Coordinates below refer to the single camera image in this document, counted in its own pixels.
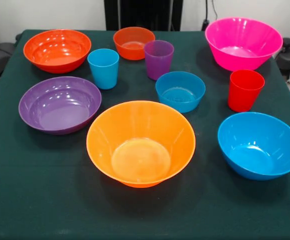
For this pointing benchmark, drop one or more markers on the large orange bowl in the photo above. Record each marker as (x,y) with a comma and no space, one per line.
(140,150)

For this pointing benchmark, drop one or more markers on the small blue bowl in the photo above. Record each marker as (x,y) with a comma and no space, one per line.
(180,90)

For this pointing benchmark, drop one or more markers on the purple cup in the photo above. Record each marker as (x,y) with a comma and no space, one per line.
(158,65)

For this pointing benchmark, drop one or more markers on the blue cup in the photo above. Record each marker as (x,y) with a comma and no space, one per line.
(103,75)

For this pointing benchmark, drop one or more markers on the small red-orange bowl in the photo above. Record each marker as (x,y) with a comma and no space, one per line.
(130,40)

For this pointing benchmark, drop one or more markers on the wide purple bowl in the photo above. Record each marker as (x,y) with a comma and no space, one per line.
(57,107)

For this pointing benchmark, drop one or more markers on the red cup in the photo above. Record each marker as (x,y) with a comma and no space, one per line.
(243,95)

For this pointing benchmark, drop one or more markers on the wide red-orange bowl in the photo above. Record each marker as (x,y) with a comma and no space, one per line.
(57,50)

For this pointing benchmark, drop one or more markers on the large blue bowl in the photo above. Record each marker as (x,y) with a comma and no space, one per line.
(257,150)

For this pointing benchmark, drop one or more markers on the large pink bowl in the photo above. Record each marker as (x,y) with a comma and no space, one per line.
(242,42)

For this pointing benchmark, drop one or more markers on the dark green table cloth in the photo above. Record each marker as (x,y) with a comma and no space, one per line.
(35,187)

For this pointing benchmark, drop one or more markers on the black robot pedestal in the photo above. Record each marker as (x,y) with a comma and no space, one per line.
(140,12)

